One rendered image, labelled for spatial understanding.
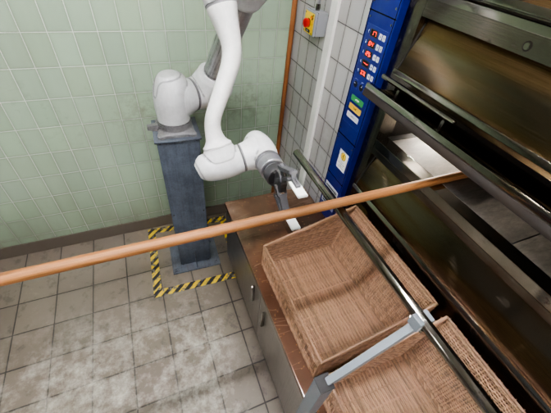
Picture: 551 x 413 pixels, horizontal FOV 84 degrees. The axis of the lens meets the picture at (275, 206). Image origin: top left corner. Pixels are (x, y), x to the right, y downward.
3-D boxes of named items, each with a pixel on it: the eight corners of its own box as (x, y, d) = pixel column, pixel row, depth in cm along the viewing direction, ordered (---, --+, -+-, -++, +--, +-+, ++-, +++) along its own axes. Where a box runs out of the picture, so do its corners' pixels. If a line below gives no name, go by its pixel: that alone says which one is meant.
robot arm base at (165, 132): (146, 122, 155) (144, 111, 151) (191, 118, 162) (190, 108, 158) (148, 141, 143) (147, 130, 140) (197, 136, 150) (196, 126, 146)
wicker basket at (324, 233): (343, 239, 167) (357, 202, 148) (412, 336, 131) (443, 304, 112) (259, 263, 151) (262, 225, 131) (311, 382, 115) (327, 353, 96)
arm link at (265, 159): (278, 169, 113) (284, 179, 109) (254, 173, 110) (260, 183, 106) (280, 148, 107) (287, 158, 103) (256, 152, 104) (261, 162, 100)
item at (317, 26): (315, 30, 155) (319, 7, 148) (325, 37, 148) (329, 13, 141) (302, 31, 152) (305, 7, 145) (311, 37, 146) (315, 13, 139)
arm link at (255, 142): (282, 168, 113) (248, 179, 111) (267, 145, 123) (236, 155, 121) (280, 144, 105) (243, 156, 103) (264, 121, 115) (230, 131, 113)
